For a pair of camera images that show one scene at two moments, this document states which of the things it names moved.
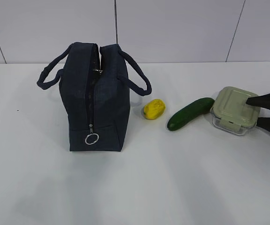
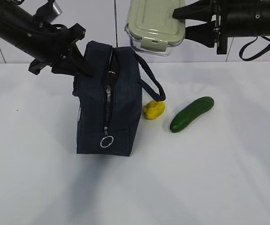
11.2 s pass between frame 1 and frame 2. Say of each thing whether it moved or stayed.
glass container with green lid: moved
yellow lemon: stayed
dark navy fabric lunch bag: moved
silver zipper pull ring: moved
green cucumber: stayed
